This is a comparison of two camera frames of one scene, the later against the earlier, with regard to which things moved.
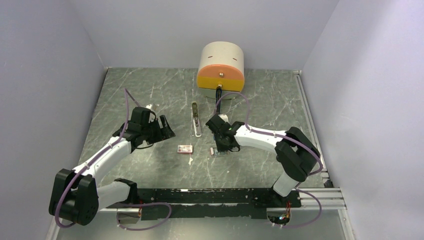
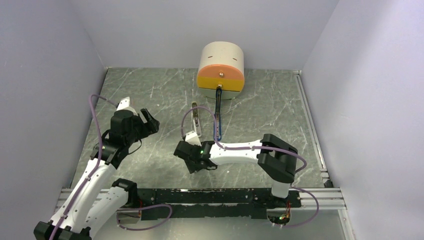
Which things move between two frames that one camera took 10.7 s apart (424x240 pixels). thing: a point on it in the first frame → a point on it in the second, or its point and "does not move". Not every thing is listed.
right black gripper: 221,148 → 192,167
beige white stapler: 196,121 does not move
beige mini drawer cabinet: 221,65 does not move
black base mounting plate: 221,203 does not move
